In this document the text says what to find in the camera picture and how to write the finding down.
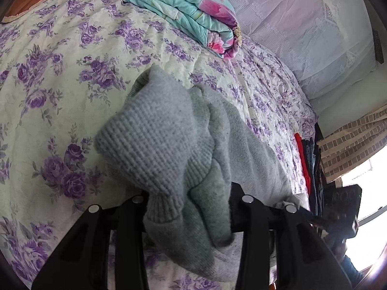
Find brick pattern curtain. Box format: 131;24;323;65
319;104;387;183

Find folded red garment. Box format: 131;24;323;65
295;132;312;195

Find purple floral bedspread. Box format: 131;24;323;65
0;0;319;290

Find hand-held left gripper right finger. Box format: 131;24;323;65
229;183;353;290

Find folded blue jeans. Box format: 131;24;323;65
305;137;322;215

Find grey knitted sweater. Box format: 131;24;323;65
95;65;310;283

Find folded black pants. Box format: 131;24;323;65
314;124;336;215

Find person's right forearm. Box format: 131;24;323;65
340;254;365;283

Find pale lace cover cloth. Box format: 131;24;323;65
218;0;378;100

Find folded teal pink floral quilt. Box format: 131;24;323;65
97;0;244;61

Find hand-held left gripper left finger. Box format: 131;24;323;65
32;196;149;290

